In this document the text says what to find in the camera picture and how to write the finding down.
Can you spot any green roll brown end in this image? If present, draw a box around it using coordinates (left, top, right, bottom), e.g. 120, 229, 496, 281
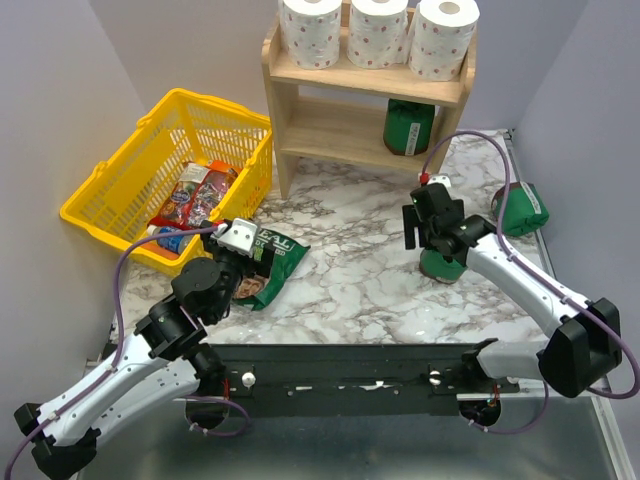
383, 99, 436, 156

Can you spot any floral paper towel roll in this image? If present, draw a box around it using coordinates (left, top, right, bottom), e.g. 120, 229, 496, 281
347, 0, 409, 69
408, 0, 480, 82
278, 0, 342, 70

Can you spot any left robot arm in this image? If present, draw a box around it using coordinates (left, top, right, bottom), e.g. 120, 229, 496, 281
14, 227, 275, 479

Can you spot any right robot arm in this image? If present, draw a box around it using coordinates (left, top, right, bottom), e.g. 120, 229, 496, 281
402, 183, 622, 398

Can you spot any wooden two-tier shelf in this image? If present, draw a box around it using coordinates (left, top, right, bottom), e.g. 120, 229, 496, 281
262, 1, 477, 197

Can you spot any green chip bag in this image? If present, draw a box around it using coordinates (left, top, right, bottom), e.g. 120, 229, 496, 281
233, 229, 310, 311

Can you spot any blue label bottle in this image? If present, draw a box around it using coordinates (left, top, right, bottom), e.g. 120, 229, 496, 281
146, 225, 193, 255

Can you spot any red candy bag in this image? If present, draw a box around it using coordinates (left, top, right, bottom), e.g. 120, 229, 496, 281
150, 163, 237, 230

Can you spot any orange snack packet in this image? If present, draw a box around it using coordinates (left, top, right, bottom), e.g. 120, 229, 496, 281
208, 160, 242, 178

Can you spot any yellow plastic shopping basket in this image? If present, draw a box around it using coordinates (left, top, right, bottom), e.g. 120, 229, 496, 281
60, 88, 273, 252

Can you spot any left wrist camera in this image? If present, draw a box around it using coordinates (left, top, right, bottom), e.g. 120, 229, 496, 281
215, 218, 259, 257

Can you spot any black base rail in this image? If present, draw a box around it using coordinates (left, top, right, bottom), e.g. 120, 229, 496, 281
195, 344, 518, 418

